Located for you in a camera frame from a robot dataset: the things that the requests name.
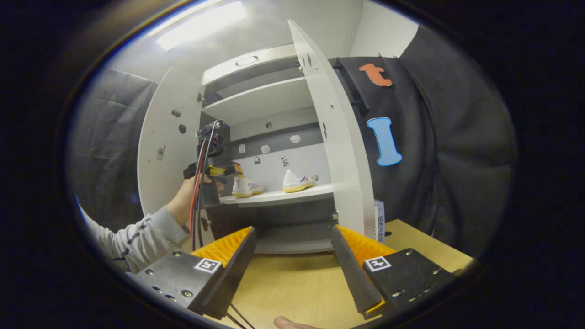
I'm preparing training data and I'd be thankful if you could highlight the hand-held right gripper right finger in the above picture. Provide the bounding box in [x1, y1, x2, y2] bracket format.
[330, 225, 457, 319]

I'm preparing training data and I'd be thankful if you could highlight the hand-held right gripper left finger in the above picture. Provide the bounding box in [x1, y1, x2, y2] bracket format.
[126, 226, 257, 319]

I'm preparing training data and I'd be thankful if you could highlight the white shoe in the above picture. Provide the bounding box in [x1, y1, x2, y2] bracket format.
[231, 176, 264, 198]
[282, 169, 317, 193]

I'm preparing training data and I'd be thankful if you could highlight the grey shoe cabinet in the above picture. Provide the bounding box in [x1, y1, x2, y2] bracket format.
[197, 43, 371, 255]

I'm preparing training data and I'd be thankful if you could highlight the grey shoe cabinet door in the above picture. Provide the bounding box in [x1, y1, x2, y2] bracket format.
[137, 66, 216, 251]
[288, 19, 376, 240]

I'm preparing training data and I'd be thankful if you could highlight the black backdrop cloth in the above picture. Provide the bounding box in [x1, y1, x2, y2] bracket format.
[66, 69, 158, 229]
[336, 25, 519, 256]

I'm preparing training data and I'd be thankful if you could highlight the red gripper cable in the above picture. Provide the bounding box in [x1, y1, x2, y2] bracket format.
[190, 137, 208, 249]

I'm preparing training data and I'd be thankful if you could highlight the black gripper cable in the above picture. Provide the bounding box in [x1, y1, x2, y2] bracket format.
[226, 303, 256, 329]
[194, 121, 220, 249]

